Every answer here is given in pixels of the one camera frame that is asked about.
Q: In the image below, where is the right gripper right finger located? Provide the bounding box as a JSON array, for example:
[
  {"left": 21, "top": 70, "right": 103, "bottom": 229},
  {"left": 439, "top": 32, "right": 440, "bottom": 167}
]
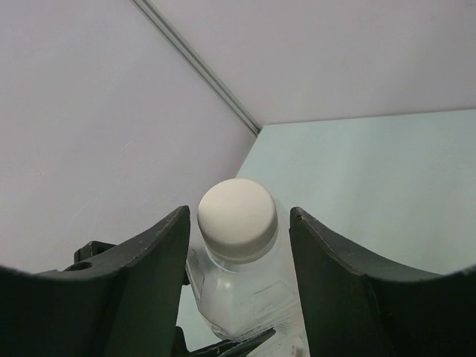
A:
[{"left": 289, "top": 208, "right": 475, "bottom": 356}]

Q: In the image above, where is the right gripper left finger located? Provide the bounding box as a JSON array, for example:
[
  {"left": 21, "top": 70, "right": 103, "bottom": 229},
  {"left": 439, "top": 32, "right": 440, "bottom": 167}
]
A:
[{"left": 1, "top": 206, "right": 190, "bottom": 356}]

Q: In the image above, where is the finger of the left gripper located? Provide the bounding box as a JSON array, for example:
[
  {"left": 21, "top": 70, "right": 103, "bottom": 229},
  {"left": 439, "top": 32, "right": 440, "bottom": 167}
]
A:
[
  {"left": 174, "top": 327, "right": 276, "bottom": 357},
  {"left": 66, "top": 241, "right": 115, "bottom": 271}
]

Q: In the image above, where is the large clear bottle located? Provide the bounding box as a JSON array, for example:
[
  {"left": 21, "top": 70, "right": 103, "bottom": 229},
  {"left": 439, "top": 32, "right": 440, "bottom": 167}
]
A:
[{"left": 186, "top": 202, "right": 309, "bottom": 356}]

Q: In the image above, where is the white bottle cap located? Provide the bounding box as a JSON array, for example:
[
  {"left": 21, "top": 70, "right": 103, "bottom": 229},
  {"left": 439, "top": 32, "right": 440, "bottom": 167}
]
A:
[{"left": 197, "top": 178, "right": 278, "bottom": 264}]

